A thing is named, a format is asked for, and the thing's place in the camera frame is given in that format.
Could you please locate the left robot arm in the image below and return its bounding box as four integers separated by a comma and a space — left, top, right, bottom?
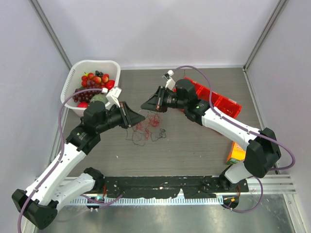
12, 101, 145, 230

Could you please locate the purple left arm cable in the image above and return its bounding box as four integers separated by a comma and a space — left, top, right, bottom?
17, 88, 123, 233

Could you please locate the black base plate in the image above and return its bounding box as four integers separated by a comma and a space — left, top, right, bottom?
105, 176, 249, 199

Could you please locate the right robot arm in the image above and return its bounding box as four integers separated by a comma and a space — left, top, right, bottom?
141, 79, 281, 192

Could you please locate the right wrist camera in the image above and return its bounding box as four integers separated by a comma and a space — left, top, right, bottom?
163, 70, 175, 91

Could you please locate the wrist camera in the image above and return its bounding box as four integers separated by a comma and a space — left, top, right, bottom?
163, 70, 175, 91
102, 86, 121, 109

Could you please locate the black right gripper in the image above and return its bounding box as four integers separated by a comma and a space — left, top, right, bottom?
141, 86, 187, 113

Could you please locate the wire bundle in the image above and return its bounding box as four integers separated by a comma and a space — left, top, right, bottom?
125, 110, 168, 148

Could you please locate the orange yellow carton box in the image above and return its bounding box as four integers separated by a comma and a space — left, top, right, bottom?
226, 142, 246, 165

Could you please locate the red tomato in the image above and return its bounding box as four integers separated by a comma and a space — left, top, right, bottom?
77, 102, 88, 108

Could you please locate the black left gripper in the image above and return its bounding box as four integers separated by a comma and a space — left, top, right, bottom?
96, 101, 145, 133

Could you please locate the red compartment tray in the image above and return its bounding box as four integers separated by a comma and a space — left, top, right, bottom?
184, 77, 242, 118

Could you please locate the white plastic basket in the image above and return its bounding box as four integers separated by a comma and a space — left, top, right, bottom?
60, 60, 121, 117

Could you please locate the purple grape bunch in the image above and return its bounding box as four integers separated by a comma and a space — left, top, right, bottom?
72, 81, 101, 102

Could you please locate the green melon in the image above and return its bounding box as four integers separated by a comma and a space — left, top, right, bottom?
90, 94, 108, 104

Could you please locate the red apple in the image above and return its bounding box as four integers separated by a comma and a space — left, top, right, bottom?
105, 80, 115, 90

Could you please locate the white cable duct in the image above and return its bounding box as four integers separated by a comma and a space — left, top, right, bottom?
70, 197, 224, 206

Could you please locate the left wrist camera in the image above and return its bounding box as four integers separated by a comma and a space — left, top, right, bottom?
102, 86, 121, 109

